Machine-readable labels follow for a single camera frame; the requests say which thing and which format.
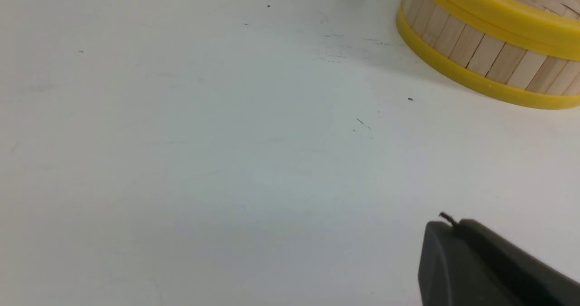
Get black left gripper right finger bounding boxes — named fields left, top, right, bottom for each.
left=455, top=219, right=579, bottom=306

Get bamboo steamer basket yellow rims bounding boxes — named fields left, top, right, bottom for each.
left=396, top=0, right=580, bottom=110

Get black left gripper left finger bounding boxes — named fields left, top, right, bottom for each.
left=418, top=221, right=522, bottom=306

